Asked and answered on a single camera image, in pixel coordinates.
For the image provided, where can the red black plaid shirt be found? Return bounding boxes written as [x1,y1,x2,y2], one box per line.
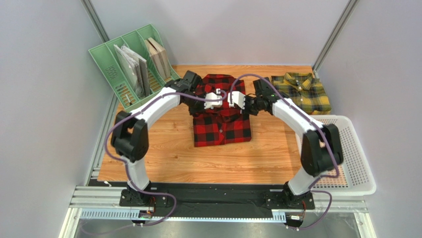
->
[189,74,252,147]

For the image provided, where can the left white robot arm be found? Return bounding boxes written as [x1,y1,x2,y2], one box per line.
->
[107,71,205,197]

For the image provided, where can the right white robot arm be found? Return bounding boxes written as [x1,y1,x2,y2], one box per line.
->
[229,76,344,196]

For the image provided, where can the yellow plaid folded shirt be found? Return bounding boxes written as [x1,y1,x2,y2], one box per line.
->
[270,72,332,115]

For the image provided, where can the brown books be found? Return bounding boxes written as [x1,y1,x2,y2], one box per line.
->
[144,38,171,80]

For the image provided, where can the grey spiral notebooks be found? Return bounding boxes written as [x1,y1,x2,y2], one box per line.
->
[113,45,151,98]

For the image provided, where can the green file organizer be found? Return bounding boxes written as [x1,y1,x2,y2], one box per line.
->
[89,24,179,111]

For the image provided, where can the white plastic basket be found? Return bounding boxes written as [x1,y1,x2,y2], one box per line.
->
[313,115,376,196]

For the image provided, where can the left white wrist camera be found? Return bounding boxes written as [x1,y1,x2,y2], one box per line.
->
[204,88,223,110]

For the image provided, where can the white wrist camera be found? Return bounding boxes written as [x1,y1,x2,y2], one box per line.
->
[204,88,223,110]
[227,91,246,110]

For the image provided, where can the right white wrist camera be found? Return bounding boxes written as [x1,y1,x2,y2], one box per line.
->
[227,91,246,110]

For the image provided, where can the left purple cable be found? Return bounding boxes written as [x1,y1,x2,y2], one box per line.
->
[104,89,228,227]

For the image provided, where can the purple cable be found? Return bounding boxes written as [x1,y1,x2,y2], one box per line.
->
[229,73,340,231]
[104,89,228,227]

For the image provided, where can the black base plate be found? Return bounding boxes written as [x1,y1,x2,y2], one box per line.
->
[119,182,315,218]

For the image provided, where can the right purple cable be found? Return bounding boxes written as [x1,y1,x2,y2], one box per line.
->
[229,73,340,231]

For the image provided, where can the aluminium frame rail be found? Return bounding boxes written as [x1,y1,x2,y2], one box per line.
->
[60,182,376,238]

